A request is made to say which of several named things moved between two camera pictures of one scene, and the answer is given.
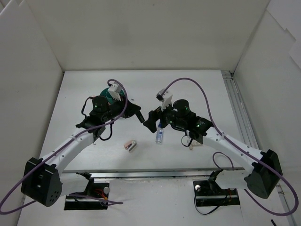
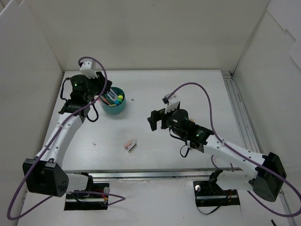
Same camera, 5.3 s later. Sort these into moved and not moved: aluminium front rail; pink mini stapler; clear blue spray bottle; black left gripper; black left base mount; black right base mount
Moved: black left gripper; clear blue spray bottle
Not moved: aluminium front rail; black left base mount; pink mini stapler; black right base mount
